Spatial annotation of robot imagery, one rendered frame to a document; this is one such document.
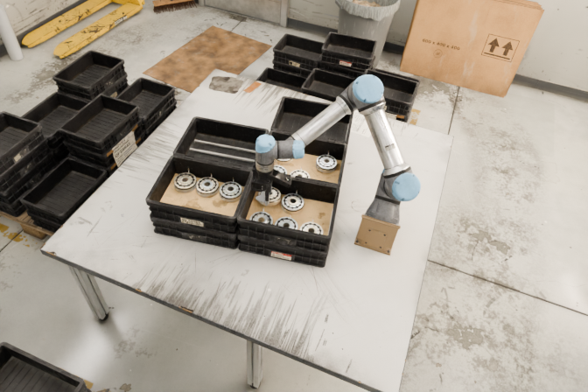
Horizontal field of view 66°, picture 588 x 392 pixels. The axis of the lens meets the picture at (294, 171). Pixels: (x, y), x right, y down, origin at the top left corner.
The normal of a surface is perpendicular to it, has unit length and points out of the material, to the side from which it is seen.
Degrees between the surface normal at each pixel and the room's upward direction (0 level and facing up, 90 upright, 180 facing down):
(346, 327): 0
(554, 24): 90
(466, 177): 0
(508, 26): 80
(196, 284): 0
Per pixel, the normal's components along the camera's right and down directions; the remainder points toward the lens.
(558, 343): 0.07, -0.70
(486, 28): -0.35, 0.51
